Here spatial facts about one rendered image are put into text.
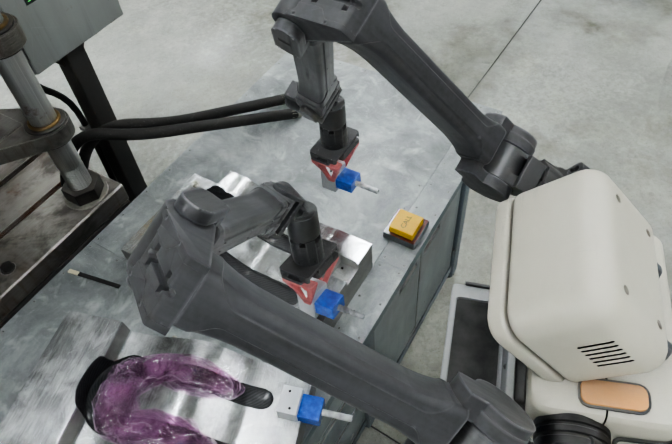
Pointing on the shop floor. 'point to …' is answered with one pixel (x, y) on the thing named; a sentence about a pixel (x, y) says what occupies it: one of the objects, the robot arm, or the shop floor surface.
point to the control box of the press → (67, 30)
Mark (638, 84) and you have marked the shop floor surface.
